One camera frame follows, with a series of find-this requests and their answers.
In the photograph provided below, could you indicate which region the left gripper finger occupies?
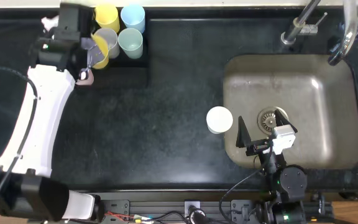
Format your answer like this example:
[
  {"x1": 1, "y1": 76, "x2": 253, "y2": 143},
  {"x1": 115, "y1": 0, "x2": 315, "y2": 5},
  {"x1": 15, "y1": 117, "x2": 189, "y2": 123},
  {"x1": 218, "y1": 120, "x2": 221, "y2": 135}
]
[{"x1": 80, "y1": 37, "x2": 104, "y2": 67}]

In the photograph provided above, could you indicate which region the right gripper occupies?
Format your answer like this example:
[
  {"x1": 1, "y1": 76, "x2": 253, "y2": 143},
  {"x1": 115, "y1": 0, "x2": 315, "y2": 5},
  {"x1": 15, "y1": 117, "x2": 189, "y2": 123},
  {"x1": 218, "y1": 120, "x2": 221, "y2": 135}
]
[{"x1": 235, "y1": 108, "x2": 298, "y2": 157}]

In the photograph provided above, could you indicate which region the yellow cup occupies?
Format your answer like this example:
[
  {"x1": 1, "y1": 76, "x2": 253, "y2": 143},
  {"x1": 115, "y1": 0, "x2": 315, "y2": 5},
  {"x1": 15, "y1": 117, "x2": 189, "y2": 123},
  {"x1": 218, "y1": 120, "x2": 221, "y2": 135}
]
[
  {"x1": 94, "y1": 3, "x2": 121, "y2": 34},
  {"x1": 91, "y1": 32, "x2": 110, "y2": 70}
]

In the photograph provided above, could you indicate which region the grey cup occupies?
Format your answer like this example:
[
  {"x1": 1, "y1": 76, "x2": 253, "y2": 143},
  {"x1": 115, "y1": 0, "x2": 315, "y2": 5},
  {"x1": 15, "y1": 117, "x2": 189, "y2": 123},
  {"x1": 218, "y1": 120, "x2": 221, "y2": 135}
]
[{"x1": 93, "y1": 27, "x2": 121, "y2": 60}]

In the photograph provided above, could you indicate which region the pink cup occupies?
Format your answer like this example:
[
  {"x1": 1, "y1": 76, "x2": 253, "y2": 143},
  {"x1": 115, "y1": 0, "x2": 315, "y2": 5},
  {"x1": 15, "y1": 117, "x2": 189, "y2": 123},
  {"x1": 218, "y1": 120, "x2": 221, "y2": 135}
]
[{"x1": 75, "y1": 72, "x2": 95, "y2": 86}]

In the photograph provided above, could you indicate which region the green cup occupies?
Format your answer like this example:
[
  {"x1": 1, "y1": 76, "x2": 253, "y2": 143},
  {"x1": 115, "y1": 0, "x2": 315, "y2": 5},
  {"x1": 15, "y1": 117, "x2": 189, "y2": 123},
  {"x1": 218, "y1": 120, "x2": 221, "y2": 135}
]
[{"x1": 117, "y1": 27, "x2": 144, "y2": 60}]

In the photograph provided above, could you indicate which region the white cup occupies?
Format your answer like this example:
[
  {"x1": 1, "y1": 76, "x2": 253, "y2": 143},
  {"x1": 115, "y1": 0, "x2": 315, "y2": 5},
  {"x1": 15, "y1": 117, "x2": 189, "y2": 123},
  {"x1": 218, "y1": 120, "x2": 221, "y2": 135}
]
[{"x1": 206, "y1": 106, "x2": 234, "y2": 135}]

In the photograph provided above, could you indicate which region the black tray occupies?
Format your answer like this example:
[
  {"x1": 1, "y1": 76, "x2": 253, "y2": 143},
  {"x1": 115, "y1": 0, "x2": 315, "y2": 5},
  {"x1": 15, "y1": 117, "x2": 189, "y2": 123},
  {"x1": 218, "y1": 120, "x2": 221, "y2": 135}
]
[{"x1": 87, "y1": 4, "x2": 151, "y2": 70}]

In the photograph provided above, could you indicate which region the blue cup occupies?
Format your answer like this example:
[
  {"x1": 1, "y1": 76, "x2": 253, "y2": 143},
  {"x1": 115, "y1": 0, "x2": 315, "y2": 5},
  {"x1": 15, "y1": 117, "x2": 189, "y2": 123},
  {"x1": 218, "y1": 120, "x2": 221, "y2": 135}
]
[{"x1": 120, "y1": 4, "x2": 146, "y2": 34}]

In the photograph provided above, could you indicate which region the steel sink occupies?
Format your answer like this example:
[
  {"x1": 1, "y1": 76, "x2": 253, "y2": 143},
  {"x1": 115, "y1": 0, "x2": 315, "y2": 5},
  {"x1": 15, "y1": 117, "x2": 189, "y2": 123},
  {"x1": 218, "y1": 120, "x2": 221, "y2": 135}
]
[{"x1": 223, "y1": 54, "x2": 358, "y2": 170}]

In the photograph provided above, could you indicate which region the steel tap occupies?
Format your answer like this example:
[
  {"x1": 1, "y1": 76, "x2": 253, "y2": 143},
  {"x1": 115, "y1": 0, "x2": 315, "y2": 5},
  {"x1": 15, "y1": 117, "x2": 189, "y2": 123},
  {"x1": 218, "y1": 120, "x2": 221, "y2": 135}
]
[{"x1": 279, "y1": 0, "x2": 358, "y2": 67}]

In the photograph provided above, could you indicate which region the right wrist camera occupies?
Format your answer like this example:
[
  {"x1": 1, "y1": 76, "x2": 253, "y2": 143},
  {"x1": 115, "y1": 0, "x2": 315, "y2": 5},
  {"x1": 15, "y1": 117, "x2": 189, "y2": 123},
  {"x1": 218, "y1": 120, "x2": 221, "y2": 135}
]
[{"x1": 270, "y1": 124, "x2": 296, "y2": 156}]

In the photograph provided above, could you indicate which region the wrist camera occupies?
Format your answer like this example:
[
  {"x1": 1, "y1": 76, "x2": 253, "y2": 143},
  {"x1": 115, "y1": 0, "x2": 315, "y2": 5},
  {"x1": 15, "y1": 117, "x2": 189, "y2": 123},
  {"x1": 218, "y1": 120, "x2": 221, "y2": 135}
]
[
  {"x1": 40, "y1": 15, "x2": 60, "y2": 32},
  {"x1": 270, "y1": 124, "x2": 296, "y2": 156}
]

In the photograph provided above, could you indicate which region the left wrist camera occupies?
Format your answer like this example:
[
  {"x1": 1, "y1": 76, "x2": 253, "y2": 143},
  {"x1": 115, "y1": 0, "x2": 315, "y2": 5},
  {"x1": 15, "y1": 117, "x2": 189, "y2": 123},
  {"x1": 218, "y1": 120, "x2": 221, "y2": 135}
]
[{"x1": 40, "y1": 15, "x2": 60, "y2": 32}]

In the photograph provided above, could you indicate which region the black cable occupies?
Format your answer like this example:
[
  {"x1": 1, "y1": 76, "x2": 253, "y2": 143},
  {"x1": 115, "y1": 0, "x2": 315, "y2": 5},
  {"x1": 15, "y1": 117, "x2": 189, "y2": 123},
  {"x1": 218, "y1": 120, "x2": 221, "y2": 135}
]
[
  {"x1": 218, "y1": 136, "x2": 275, "y2": 224},
  {"x1": 0, "y1": 65, "x2": 40, "y2": 224}
]

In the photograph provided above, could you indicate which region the mounting rail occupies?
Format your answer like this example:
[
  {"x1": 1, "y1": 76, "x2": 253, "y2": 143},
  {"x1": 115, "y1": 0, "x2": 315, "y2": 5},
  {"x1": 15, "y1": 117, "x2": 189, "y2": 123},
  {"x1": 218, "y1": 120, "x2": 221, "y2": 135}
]
[{"x1": 100, "y1": 198, "x2": 336, "y2": 224}]

